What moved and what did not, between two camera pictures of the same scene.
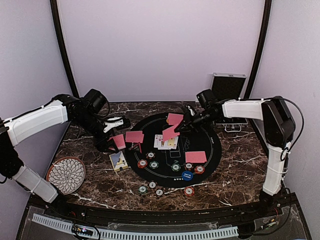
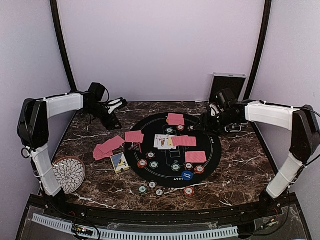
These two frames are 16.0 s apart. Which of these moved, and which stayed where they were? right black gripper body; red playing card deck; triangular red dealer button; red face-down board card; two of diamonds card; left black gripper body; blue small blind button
Moved: right black gripper body; red face-down board card; red playing card deck; left black gripper body
Stayed: blue small blind button; two of diamonds card; triangular red dealer button
